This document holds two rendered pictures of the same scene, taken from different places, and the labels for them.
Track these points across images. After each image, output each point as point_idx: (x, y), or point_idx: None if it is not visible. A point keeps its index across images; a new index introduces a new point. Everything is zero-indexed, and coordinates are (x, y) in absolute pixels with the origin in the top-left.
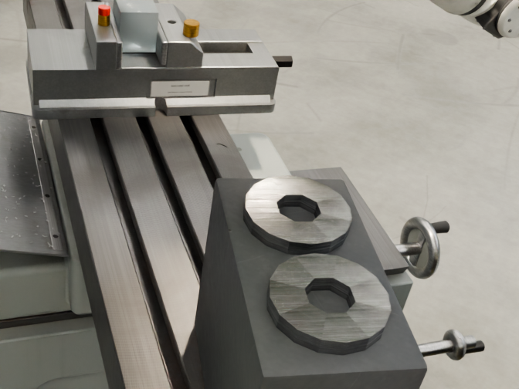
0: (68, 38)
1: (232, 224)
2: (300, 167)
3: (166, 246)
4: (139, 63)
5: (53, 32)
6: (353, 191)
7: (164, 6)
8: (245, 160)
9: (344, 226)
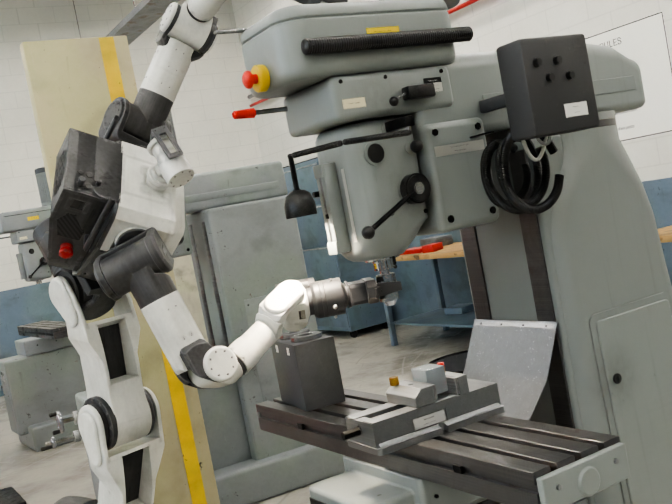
0: (470, 387)
1: (323, 334)
2: None
3: (368, 405)
4: None
5: (482, 386)
6: None
7: (423, 386)
8: (371, 492)
9: (292, 336)
